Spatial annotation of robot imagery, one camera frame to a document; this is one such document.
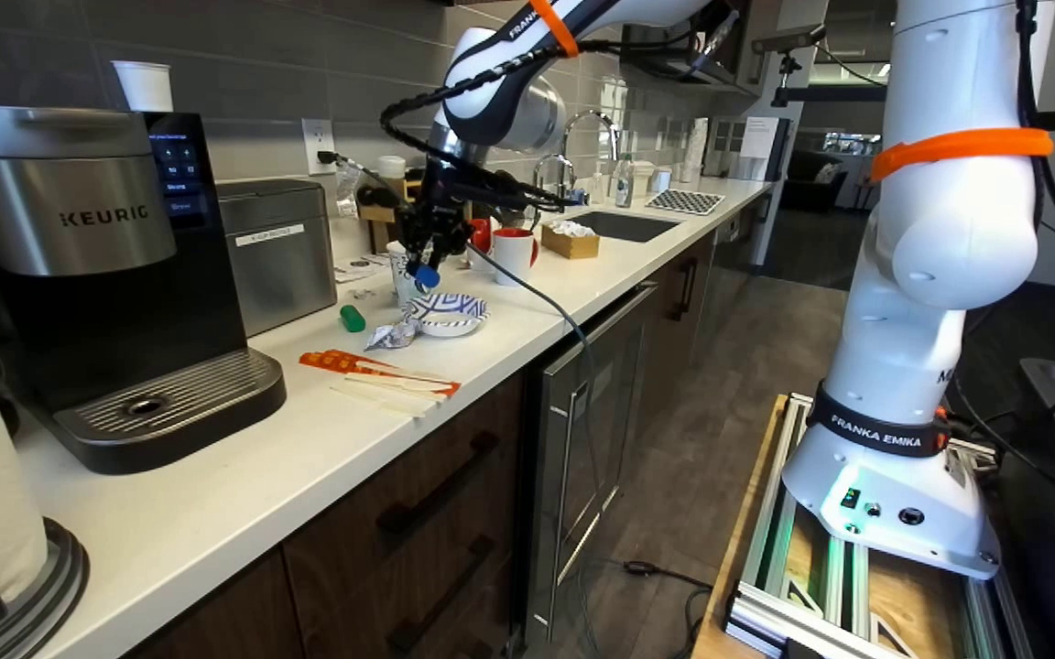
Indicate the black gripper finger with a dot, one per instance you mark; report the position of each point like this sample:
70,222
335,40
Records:
444,250
410,252

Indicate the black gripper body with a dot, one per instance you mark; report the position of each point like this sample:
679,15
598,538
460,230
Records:
434,208

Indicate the blue cylinder block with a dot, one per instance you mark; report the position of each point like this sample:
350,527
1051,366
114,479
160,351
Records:
426,275

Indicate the green cylinder block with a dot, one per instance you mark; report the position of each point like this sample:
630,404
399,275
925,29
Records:
351,321

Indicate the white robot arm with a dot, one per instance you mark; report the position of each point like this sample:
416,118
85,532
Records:
951,230

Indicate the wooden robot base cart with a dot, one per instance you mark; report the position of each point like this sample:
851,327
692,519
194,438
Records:
787,592

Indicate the blue patterned paper bowl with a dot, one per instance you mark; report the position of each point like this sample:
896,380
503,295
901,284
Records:
449,317

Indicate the white paper cup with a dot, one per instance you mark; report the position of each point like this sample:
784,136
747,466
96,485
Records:
405,285

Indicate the wooden organizer rack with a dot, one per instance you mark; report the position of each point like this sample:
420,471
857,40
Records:
378,207

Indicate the white red mug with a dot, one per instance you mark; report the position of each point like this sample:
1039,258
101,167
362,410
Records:
515,252

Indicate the crumpled foil wrapper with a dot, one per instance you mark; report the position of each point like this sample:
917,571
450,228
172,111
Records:
398,334

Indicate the tan sponge box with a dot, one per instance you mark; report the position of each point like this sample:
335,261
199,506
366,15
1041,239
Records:
569,247

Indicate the silver toaster box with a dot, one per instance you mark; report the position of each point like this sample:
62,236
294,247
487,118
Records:
280,250

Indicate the chrome faucet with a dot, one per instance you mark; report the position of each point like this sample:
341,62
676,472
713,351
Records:
555,168

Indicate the orange chopstick wrapper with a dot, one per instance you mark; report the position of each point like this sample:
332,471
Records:
366,366

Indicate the kitchen sink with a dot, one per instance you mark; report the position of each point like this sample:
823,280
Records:
624,228

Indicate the stainless dishwasher door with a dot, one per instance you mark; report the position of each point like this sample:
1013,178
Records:
587,418

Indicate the dish drying rack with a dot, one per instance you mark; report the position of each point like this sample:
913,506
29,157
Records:
686,202

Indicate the dark wood cabinet drawers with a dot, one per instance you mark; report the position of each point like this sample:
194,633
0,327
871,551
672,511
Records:
410,566

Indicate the Keurig coffee maker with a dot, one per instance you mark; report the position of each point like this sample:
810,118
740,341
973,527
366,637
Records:
119,307

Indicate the black paper towel holder base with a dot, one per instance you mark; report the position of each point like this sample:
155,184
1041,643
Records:
35,616

